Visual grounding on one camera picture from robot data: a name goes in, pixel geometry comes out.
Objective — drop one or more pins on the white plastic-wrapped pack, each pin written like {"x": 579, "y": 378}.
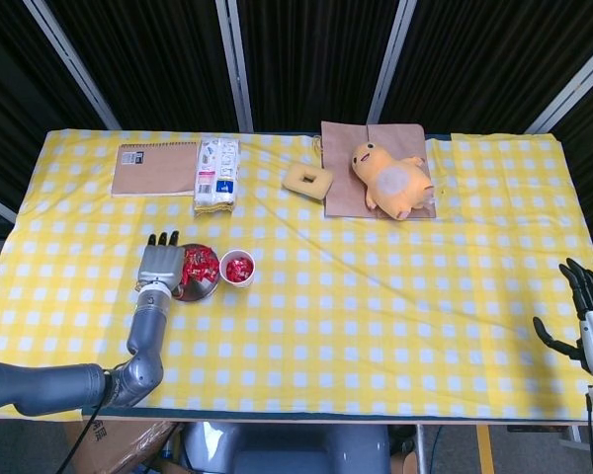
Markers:
{"x": 217, "y": 173}

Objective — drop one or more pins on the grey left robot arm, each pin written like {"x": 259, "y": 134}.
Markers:
{"x": 145, "y": 336}

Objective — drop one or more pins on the grey metal table leg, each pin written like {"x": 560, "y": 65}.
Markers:
{"x": 421, "y": 449}

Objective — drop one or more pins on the brown spiral notebook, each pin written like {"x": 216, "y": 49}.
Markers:
{"x": 153, "y": 170}

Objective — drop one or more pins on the round steel plate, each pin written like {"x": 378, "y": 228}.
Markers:
{"x": 200, "y": 291}

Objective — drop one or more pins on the yellow checkered tablecloth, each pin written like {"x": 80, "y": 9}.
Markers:
{"x": 351, "y": 321}

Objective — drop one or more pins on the white paper cup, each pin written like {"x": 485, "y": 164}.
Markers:
{"x": 247, "y": 280}

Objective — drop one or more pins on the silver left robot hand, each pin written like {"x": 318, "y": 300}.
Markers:
{"x": 160, "y": 264}

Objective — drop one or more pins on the brown cardboard box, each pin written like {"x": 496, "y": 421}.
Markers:
{"x": 123, "y": 444}

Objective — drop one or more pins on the yellow plush toy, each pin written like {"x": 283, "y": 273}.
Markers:
{"x": 395, "y": 187}

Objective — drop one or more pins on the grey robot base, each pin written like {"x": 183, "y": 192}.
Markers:
{"x": 286, "y": 449}

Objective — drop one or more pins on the brown paper bag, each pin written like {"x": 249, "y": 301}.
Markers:
{"x": 341, "y": 158}

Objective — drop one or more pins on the red candy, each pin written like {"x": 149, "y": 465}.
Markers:
{"x": 233, "y": 274}
{"x": 190, "y": 269}
{"x": 244, "y": 265}
{"x": 207, "y": 269}

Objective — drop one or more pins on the yellow sponge with hole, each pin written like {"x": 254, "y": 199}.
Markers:
{"x": 294, "y": 183}

